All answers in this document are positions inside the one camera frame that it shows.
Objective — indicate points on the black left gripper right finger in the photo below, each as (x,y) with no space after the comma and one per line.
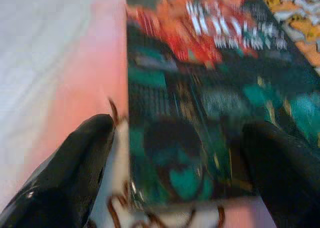
(292,183)

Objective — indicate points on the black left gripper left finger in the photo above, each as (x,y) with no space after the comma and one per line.
(62,183)

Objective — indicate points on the dark book red flower cover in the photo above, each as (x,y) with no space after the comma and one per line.
(187,100)

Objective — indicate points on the white bed sheet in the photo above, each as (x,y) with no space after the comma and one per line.
(30,38)

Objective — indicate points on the orange patterned blanket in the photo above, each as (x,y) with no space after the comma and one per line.
(300,13)

